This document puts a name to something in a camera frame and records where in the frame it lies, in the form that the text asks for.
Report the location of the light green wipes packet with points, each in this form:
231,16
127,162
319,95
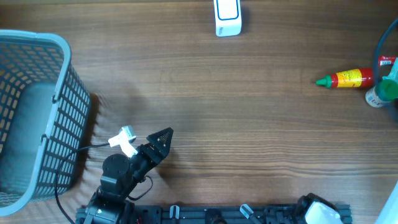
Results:
393,73

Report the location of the red white stick sachet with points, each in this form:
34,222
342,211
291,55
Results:
386,60

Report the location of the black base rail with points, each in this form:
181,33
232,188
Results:
269,214

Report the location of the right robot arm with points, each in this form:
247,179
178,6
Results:
312,209

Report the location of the green lid jar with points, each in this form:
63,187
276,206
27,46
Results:
382,94

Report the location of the white barcode scanner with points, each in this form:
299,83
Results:
228,17

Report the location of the grey plastic mesh basket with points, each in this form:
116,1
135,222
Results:
44,110

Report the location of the red yellow sauce bottle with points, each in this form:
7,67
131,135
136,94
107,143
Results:
355,78

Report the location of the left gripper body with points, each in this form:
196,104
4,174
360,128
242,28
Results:
144,161

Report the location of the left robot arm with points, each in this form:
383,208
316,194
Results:
112,203

